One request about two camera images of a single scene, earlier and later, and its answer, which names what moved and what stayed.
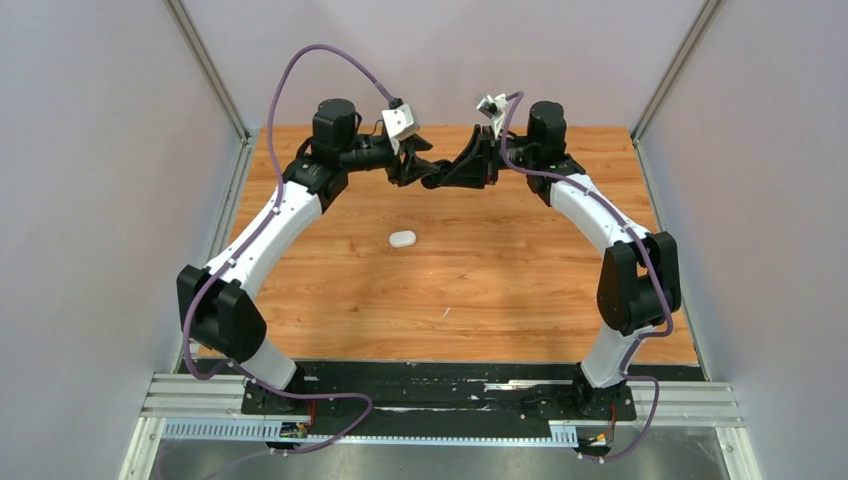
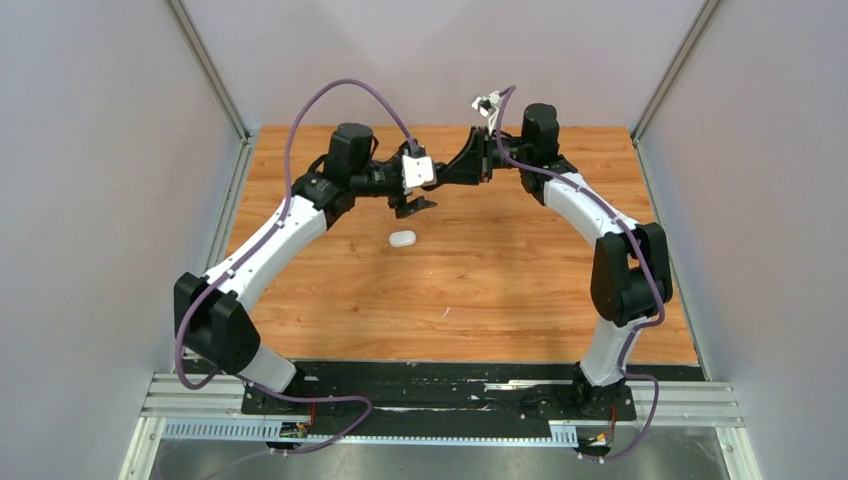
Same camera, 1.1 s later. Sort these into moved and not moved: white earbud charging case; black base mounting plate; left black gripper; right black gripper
Moved: left black gripper
Not moved: white earbud charging case; black base mounting plate; right black gripper
